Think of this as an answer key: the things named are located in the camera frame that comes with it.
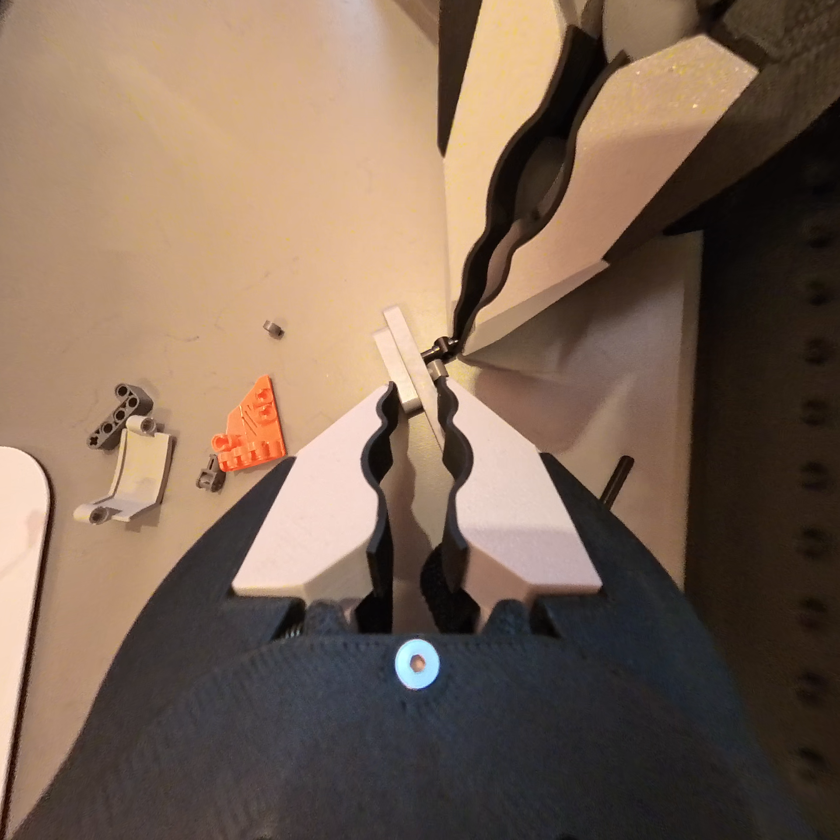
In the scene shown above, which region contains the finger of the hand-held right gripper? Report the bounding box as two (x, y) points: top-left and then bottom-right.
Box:
(445, 0), (605, 343)
(454, 34), (760, 356)

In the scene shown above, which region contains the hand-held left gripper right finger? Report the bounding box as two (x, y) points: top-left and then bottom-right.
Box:
(435, 380), (605, 636)

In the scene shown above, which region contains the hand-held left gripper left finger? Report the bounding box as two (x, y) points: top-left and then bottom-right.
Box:
(230, 382), (401, 636)

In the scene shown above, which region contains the light grey double toy beam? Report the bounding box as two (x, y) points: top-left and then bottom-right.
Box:
(372, 305), (448, 456)

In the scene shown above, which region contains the long black toy axle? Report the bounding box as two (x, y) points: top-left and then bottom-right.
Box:
(602, 456), (636, 506)

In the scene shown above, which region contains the orange toy wedge panel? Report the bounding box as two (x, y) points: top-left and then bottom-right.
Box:
(210, 376), (289, 473)

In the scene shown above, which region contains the light grey curved toy panel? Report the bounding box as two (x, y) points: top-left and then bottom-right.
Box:
(72, 416), (174, 527)

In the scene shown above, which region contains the dark grey angled toy beam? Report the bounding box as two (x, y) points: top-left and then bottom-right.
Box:
(86, 382), (155, 451)

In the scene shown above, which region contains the black dotted mat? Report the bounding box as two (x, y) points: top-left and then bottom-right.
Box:
(681, 112), (840, 835)

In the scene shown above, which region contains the white rounded board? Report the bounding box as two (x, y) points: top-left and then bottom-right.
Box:
(0, 446), (54, 817)

